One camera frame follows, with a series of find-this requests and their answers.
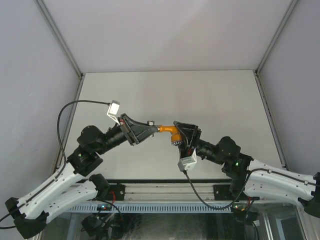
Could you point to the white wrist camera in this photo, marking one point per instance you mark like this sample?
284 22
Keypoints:
113 110
187 163

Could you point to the left aluminium frame post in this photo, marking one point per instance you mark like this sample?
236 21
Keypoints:
53 27

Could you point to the slotted grey cable duct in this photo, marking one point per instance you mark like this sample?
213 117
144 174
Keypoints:
147 208

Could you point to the metal tee pipe fitting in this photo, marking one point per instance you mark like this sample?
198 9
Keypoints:
153 128

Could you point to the right aluminium frame post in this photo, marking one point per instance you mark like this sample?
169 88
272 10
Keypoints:
277 34

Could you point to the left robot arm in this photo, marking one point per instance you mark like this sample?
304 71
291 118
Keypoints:
75 181

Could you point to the orange plastic water faucet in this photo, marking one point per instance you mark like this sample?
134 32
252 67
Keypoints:
175 138

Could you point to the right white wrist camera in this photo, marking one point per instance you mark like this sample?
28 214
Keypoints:
187 163

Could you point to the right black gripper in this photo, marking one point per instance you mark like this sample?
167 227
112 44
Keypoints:
189 131

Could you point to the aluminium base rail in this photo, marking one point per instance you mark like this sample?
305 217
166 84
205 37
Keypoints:
209 192

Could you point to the aluminium frame post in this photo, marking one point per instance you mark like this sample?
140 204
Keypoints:
277 34
53 27

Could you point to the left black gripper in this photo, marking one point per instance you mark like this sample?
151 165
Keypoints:
135 132

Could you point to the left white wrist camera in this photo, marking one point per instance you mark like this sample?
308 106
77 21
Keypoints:
113 110

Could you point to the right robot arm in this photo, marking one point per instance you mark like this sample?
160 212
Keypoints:
248 175

